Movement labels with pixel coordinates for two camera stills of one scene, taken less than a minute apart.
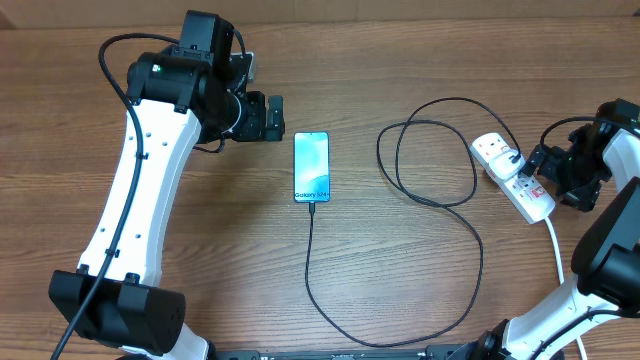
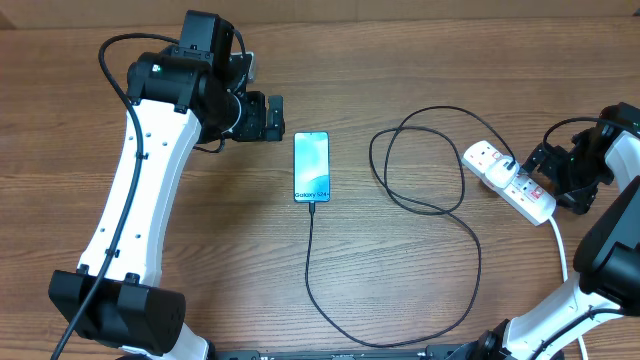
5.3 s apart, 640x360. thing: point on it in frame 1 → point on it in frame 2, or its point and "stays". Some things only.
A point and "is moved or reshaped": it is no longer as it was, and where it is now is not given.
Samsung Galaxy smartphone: [311, 162] stays
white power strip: [531, 196] is moved or reshaped
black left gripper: [257, 129] stays
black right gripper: [581, 197] stays
